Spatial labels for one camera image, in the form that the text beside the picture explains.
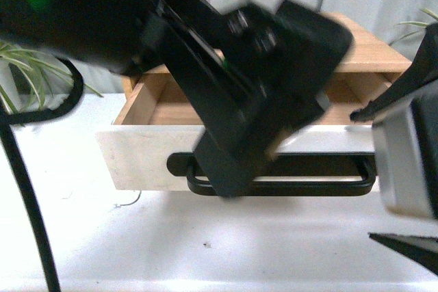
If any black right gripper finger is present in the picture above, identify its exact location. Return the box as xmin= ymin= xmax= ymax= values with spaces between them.
xmin=368 ymin=232 xmax=437 ymax=291

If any spider plant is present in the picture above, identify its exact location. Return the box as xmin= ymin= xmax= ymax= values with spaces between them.
xmin=0 ymin=40 xmax=103 ymax=115
xmin=389 ymin=8 xmax=437 ymax=46

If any black cable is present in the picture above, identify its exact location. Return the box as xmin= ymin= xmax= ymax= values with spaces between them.
xmin=0 ymin=57 xmax=85 ymax=292

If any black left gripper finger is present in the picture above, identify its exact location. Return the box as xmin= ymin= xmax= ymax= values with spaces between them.
xmin=350 ymin=23 xmax=437 ymax=122

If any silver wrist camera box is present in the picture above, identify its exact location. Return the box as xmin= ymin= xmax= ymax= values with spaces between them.
xmin=372 ymin=88 xmax=437 ymax=220

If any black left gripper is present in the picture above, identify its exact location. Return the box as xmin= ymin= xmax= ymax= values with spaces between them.
xmin=143 ymin=0 xmax=353 ymax=198

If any white drawer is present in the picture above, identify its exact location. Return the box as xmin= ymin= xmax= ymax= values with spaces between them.
xmin=96 ymin=72 xmax=374 ymax=191

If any wooden drawer cabinet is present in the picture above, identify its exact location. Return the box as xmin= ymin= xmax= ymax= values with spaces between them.
xmin=121 ymin=11 xmax=413 ymax=101

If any left spider plant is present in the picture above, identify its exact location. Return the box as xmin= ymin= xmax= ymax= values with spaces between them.
xmin=0 ymin=40 xmax=103 ymax=115

